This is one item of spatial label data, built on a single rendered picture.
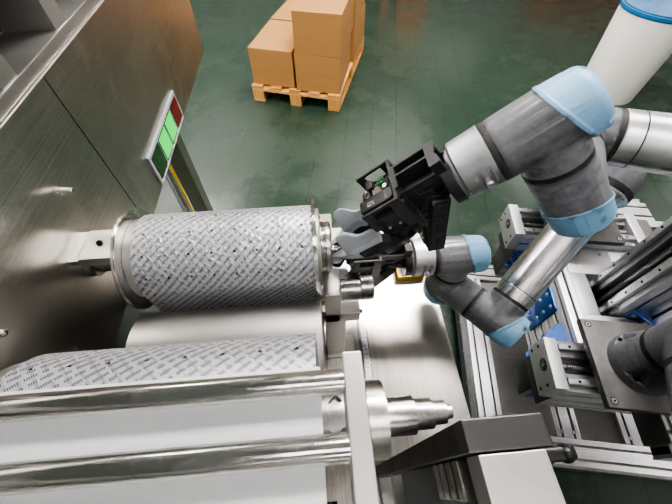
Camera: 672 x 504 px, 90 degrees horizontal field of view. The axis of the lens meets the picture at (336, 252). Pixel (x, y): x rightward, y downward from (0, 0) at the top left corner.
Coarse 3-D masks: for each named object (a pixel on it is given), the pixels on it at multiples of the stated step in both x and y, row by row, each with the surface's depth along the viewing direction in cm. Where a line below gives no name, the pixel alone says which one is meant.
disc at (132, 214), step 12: (120, 216) 45; (132, 216) 47; (120, 228) 44; (120, 240) 44; (120, 252) 44; (120, 264) 43; (120, 276) 43; (120, 288) 43; (132, 300) 46; (144, 300) 49
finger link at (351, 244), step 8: (344, 232) 46; (368, 232) 46; (376, 232) 46; (336, 240) 47; (344, 240) 47; (352, 240) 47; (360, 240) 47; (368, 240) 47; (376, 240) 47; (344, 248) 49; (352, 248) 49; (360, 248) 48; (336, 256) 51; (344, 256) 50; (352, 256) 49; (360, 256) 49
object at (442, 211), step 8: (432, 200) 43; (440, 200) 42; (448, 200) 42; (432, 208) 43; (440, 208) 43; (448, 208) 43; (432, 216) 44; (440, 216) 44; (448, 216) 45; (432, 224) 46; (440, 224) 46; (424, 232) 50; (432, 232) 47; (440, 232) 47; (424, 240) 50; (432, 240) 49; (440, 240) 49; (432, 248) 50; (440, 248) 50
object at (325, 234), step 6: (324, 222) 49; (324, 228) 48; (324, 234) 47; (330, 234) 47; (324, 240) 47; (330, 240) 47; (324, 246) 47; (330, 246) 47; (324, 252) 47; (330, 252) 47; (324, 258) 47; (330, 258) 47; (324, 264) 48; (330, 264) 48; (324, 270) 49; (330, 270) 50
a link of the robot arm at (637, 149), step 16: (624, 112) 44; (640, 112) 43; (656, 112) 43; (608, 128) 44; (624, 128) 43; (640, 128) 42; (656, 128) 42; (608, 144) 44; (624, 144) 43; (640, 144) 43; (656, 144) 42; (608, 160) 46; (624, 160) 45; (640, 160) 44; (656, 160) 43
